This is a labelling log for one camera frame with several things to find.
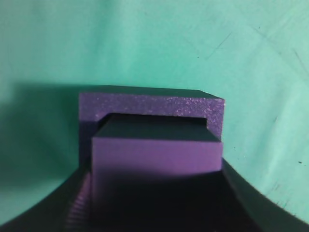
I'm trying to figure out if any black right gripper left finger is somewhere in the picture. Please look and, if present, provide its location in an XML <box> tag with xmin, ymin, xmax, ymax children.
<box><xmin>0</xmin><ymin>168</ymin><xmax>91</xmax><ymax>232</ymax></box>

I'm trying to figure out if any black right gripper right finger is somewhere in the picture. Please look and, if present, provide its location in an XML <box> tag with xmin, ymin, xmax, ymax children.
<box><xmin>223</xmin><ymin>160</ymin><xmax>309</xmax><ymax>232</ymax></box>

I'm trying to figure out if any dark purple cube block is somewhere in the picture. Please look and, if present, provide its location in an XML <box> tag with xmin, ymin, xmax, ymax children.
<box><xmin>91</xmin><ymin>114</ymin><xmax>223</xmax><ymax>232</ymax></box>

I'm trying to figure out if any purple foam groove block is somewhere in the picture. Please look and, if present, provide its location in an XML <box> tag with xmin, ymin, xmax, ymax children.
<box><xmin>79</xmin><ymin>86</ymin><xmax>225</xmax><ymax>177</ymax></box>

